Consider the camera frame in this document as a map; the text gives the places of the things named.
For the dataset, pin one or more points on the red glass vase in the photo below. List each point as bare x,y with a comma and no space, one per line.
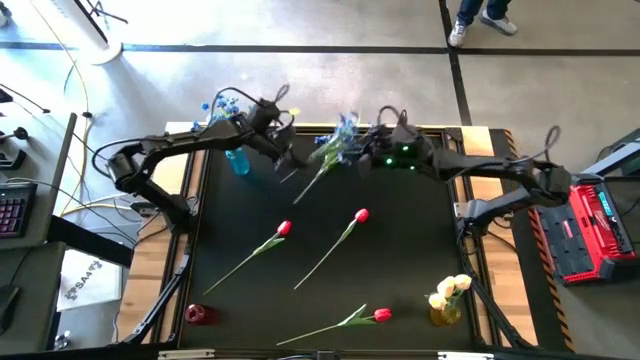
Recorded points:
194,315

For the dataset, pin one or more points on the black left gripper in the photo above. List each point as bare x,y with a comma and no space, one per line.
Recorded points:
270,127

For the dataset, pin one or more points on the white frame bracket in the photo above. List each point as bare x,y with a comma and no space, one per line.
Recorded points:
465,356
185,354

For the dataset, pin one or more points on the black base beam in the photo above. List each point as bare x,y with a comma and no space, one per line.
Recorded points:
90,242

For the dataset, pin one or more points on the grey desk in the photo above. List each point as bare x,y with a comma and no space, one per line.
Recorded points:
45,160
35,310

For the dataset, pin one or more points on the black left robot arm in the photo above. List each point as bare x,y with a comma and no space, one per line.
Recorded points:
190,142

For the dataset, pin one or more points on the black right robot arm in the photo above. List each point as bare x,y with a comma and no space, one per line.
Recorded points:
475,162

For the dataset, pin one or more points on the yellow glass vase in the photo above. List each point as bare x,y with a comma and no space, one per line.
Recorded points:
445,317

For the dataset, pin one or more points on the black computer mouse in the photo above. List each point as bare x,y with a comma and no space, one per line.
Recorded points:
7,305

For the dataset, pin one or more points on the black diagonal frame strut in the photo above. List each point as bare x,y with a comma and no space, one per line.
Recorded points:
492,310
160,305

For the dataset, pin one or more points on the black computer keyboard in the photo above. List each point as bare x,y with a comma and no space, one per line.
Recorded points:
15,210

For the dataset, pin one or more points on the small silver object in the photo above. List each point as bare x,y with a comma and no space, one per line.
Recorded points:
62,341

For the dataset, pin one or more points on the red artificial tulip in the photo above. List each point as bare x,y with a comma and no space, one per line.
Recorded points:
284,228
382,315
361,215

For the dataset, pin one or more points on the person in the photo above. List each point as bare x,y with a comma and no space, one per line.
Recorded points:
457,35

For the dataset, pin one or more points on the blue glass vase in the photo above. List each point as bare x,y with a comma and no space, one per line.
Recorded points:
239,161

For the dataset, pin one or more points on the white paper sheet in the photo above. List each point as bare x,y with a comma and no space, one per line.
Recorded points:
85,285

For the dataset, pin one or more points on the black desk device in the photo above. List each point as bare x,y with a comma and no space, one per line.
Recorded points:
12,161

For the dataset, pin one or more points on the black aluminium table frame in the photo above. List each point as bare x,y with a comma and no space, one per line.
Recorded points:
452,134

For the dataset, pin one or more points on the black pole white base stand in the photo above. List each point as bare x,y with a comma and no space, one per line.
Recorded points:
102,52

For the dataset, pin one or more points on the red black tool box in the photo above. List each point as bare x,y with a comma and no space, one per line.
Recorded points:
595,240

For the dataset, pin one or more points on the black desk knob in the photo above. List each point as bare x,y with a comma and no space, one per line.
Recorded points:
21,133

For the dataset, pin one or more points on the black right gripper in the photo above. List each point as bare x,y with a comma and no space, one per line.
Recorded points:
384,150

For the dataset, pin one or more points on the black yellow-striped floor strip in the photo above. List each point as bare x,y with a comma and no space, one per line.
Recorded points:
545,310

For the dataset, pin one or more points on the grey metal cart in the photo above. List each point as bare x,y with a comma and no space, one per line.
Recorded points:
622,155

